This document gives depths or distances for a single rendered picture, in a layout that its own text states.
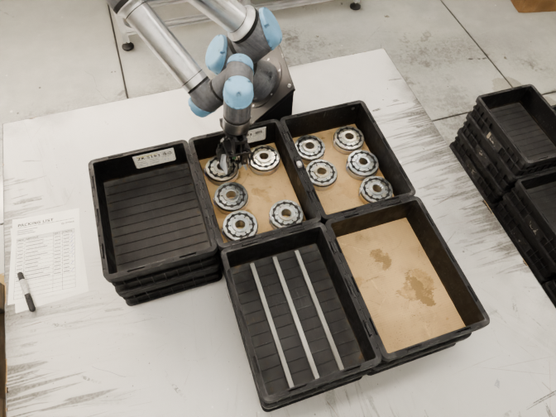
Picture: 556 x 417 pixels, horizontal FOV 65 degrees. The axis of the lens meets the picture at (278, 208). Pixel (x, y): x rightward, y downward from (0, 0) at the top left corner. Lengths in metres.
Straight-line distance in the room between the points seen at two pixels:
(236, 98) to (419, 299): 0.74
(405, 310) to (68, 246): 1.05
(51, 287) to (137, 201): 0.37
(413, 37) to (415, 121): 1.65
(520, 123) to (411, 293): 1.27
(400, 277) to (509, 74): 2.34
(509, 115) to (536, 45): 1.46
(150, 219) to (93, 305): 0.31
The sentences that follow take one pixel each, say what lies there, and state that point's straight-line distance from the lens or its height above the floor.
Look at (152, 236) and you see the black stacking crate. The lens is 1.35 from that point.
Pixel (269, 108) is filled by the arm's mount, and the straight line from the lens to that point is 1.54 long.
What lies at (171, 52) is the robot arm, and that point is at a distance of 1.29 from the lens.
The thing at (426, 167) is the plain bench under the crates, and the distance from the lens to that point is 1.72.
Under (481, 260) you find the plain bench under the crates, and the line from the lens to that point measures 1.59.
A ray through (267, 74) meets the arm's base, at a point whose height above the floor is 0.94.
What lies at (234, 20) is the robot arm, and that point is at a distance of 1.37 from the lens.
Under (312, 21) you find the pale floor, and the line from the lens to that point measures 3.42.
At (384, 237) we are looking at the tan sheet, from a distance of 1.36.
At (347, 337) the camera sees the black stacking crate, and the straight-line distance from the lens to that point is 1.22.
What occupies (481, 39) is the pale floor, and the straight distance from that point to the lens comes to 3.63.
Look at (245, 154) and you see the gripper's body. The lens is 1.28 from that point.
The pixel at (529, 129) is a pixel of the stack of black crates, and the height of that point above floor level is 0.49.
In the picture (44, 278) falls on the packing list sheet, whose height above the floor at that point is 0.70.
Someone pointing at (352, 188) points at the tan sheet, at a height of 0.83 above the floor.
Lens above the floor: 1.99
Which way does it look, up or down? 59 degrees down
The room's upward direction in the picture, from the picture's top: 4 degrees clockwise
